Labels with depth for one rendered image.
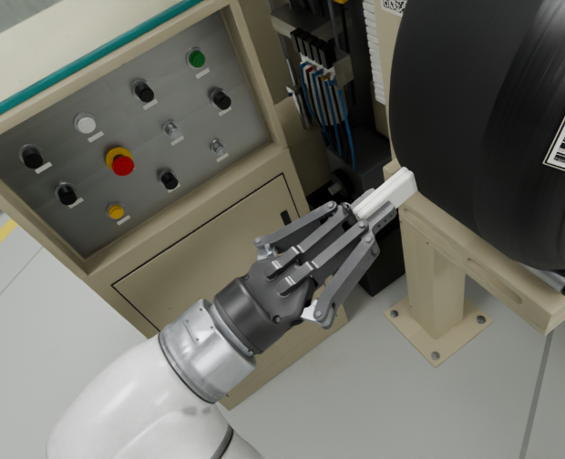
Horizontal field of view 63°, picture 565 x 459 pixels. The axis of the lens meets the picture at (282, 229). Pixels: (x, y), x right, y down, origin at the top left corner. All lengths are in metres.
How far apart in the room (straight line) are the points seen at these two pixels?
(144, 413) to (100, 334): 1.79
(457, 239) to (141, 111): 0.65
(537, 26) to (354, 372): 1.40
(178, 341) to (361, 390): 1.29
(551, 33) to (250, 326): 0.37
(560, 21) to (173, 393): 0.46
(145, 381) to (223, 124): 0.69
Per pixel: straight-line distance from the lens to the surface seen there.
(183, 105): 0.98
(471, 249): 0.89
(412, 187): 0.49
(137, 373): 0.46
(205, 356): 0.44
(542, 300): 0.85
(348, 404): 1.69
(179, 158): 1.03
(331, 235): 0.47
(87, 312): 2.35
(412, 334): 1.75
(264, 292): 0.46
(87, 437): 0.48
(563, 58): 0.48
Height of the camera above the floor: 1.59
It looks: 48 degrees down
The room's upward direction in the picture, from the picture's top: 24 degrees counter-clockwise
